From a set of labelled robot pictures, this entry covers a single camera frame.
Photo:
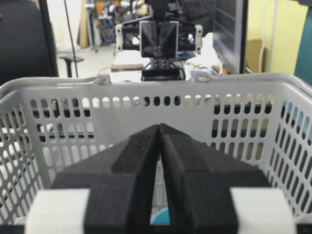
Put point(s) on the blue round object in basket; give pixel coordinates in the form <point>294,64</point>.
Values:
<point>161,218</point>

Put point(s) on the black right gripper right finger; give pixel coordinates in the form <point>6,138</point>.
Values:
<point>210,192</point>

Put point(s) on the white plastic shopping basket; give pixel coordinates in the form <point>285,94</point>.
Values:
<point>47,124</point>

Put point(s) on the dark computer monitor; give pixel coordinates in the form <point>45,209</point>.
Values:
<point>230,33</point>

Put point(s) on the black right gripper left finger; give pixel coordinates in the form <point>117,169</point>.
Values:
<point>110,192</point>

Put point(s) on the cardboard box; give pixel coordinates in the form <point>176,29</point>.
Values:
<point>253,49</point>

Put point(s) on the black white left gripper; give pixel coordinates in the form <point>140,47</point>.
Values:
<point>160,41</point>

